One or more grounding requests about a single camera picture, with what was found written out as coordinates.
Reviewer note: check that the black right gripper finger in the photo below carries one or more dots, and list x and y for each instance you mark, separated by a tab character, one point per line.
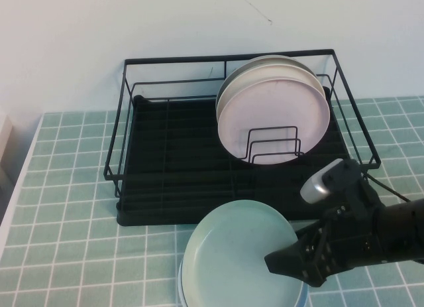
288	259
314	280

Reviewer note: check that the pink round plate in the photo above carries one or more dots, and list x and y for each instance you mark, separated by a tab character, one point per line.
275	114

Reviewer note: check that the beige furniture edge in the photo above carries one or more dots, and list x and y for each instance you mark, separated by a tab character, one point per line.
5	138

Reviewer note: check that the green round plate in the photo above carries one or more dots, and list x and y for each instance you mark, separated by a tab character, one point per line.
225	254

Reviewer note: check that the cream round plate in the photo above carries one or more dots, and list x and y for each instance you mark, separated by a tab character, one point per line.
265	71

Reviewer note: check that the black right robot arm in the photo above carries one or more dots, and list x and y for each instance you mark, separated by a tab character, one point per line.
404	227

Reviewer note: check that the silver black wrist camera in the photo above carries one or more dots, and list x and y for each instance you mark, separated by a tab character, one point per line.
318	187

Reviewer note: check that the grey round plate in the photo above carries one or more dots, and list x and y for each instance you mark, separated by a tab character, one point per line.
265	59

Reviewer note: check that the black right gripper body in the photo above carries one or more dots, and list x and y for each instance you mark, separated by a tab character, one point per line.
344	240

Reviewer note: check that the green checkered tablecloth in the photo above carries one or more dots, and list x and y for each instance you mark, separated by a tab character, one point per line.
66	254

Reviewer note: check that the light blue round plate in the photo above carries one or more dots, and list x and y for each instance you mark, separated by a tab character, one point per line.
303	295

